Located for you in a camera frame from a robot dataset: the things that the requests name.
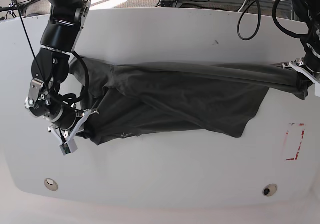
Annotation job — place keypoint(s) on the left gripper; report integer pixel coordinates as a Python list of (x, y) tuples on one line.
[(300, 66)]

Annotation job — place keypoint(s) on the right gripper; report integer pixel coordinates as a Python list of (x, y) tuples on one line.
[(66, 123)]

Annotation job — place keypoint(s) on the dark grey T-shirt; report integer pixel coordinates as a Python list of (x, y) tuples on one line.
[(138, 99)]

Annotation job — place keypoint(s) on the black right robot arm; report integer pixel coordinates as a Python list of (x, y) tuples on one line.
[(50, 68)]

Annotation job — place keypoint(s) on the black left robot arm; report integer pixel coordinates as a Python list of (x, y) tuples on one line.
[(309, 13)]

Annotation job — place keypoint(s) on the red tape rectangle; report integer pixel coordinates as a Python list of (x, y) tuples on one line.
[(293, 141)]

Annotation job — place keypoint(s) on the left table grommet hole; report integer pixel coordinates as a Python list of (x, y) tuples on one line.
[(51, 184)]

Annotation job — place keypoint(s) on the table grommet hole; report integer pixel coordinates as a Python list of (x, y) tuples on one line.
[(270, 190), (51, 184)]

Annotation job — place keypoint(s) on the right table grommet hole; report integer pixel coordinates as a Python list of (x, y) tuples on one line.
[(270, 190)]

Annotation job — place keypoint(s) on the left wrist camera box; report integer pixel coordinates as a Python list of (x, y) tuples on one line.
[(317, 89)]

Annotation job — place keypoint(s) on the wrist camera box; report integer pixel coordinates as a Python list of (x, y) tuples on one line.
[(68, 148), (317, 89)]

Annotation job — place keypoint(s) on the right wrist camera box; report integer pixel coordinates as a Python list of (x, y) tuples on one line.
[(68, 148)]

